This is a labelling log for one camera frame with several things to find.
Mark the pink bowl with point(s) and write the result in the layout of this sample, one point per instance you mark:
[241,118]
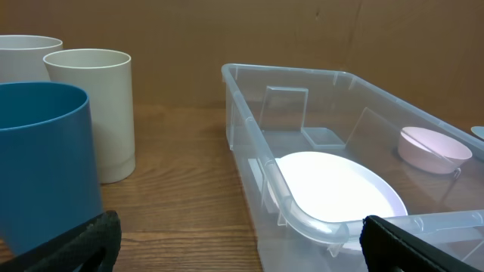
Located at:
[432,151]

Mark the dark blue cup near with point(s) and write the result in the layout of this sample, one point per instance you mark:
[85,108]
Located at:
[49,179]

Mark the beige cup left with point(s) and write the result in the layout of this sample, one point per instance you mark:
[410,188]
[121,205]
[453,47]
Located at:
[22,57]

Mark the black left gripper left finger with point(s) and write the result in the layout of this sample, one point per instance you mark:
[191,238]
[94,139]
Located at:
[91,246]

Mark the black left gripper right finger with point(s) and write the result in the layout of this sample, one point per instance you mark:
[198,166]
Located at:
[387,247]

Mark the beige cup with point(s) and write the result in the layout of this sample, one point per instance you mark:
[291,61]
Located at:
[106,75]
[22,57]

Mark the beige cup right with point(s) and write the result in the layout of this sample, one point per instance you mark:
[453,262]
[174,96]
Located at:
[106,75]

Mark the clear plastic storage bin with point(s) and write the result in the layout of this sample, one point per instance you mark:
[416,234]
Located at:
[318,151]

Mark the light blue plate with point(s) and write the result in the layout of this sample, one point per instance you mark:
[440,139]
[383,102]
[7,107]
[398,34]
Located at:
[478,131]

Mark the pink plate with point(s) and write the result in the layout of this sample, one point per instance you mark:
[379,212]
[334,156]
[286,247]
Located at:
[334,189]

